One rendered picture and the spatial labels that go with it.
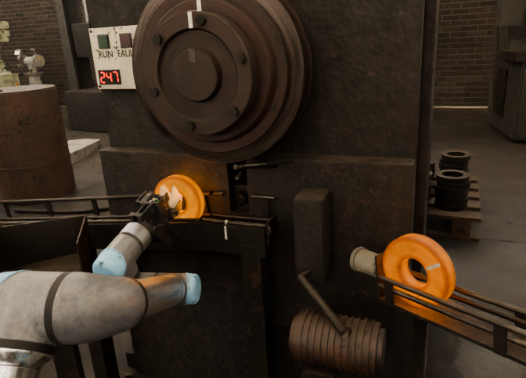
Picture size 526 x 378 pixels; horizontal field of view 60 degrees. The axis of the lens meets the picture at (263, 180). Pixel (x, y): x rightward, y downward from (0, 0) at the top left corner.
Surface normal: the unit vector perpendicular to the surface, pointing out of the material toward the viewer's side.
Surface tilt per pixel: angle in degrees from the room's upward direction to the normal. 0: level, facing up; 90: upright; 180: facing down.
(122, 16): 90
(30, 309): 59
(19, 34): 90
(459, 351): 0
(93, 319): 84
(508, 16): 90
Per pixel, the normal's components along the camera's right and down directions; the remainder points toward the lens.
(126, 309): 0.85, 0.00
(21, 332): 0.50, -0.38
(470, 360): -0.06, -0.95
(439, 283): -0.78, 0.23
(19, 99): 0.48, 0.25
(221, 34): -0.35, 0.31
